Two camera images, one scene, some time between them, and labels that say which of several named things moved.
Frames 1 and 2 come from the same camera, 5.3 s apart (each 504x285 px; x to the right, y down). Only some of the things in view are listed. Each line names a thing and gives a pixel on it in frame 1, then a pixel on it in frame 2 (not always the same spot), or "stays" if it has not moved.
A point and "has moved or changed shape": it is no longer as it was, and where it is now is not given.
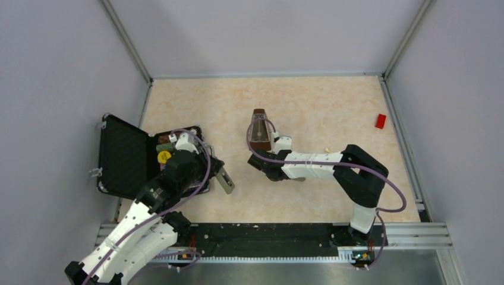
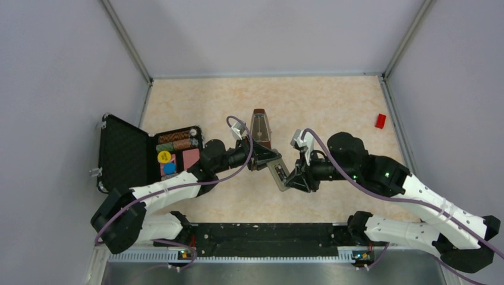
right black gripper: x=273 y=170 -> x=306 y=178
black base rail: x=279 y=239 stays
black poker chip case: x=129 y=160 stays
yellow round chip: x=163 y=156 stays
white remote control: x=225 y=180 has moved or changed shape
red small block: x=380 y=121 stays
